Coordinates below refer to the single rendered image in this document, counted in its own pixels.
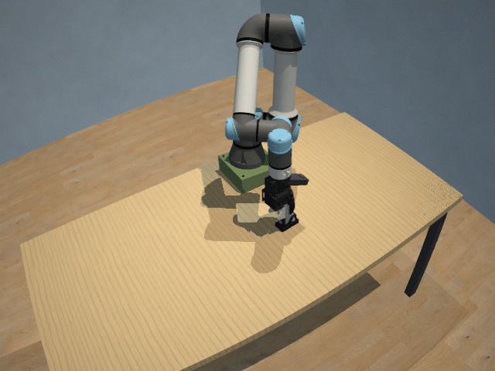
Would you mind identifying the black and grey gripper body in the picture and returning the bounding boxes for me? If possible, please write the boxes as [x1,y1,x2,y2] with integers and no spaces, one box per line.
[262,176,294,212]

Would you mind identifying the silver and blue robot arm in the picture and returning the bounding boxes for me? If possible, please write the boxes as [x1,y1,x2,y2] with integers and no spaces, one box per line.
[225,13,309,186]

